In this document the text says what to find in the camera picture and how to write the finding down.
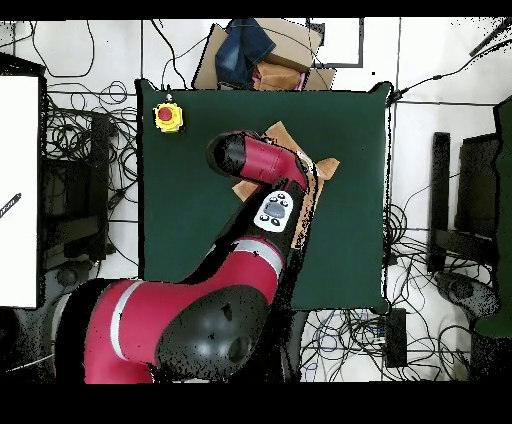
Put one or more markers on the black pedestal foot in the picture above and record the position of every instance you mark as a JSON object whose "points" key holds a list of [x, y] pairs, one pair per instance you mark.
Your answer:
{"points": [[68, 276], [464, 290]]}

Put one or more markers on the blue denim jeans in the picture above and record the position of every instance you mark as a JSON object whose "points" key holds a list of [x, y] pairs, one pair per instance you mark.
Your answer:
{"points": [[240, 48]]}

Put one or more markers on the folded tan towel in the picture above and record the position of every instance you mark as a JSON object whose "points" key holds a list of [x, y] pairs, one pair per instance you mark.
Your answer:
{"points": [[276, 76]]}

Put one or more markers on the yellow emergency stop button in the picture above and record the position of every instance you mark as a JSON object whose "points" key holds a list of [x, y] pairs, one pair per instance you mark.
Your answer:
{"points": [[168, 116]]}

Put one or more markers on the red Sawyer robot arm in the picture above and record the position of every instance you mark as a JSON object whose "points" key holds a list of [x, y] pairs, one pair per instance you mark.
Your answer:
{"points": [[264, 160]]}

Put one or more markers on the black rod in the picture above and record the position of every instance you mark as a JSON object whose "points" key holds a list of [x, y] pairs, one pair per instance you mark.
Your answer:
{"points": [[490, 38]]}

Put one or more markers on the black equipment case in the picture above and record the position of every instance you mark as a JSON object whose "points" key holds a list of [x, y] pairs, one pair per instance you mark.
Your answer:
{"points": [[76, 180]]}

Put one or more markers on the green cloth on side table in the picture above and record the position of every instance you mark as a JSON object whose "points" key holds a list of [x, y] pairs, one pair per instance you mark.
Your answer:
{"points": [[504, 200]]}

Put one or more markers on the tan terry towel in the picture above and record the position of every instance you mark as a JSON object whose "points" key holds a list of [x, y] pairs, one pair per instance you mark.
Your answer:
{"points": [[326, 168]]}

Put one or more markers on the black power strip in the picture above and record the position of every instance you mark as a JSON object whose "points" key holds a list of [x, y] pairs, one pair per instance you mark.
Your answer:
{"points": [[396, 336]]}

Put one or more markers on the brown cardboard box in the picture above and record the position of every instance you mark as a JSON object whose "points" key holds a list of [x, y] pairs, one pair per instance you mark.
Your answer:
{"points": [[292, 44]]}

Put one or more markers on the black box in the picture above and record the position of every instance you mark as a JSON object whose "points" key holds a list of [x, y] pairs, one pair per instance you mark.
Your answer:
{"points": [[478, 180]]}

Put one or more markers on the black flat bar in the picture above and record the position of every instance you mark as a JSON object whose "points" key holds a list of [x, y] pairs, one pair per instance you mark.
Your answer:
{"points": [[439, 200]]}

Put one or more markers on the black square metal frame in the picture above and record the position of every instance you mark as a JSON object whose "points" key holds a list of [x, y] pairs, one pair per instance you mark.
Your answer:
{"points": [[340, 64]]}

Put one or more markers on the white desk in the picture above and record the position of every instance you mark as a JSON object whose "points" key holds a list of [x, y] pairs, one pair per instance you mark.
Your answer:
{"points": [[18, 160]]}

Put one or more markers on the dark green table cloth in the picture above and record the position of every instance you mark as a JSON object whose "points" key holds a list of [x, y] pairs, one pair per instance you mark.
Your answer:
{"points": [[340, 260]]}

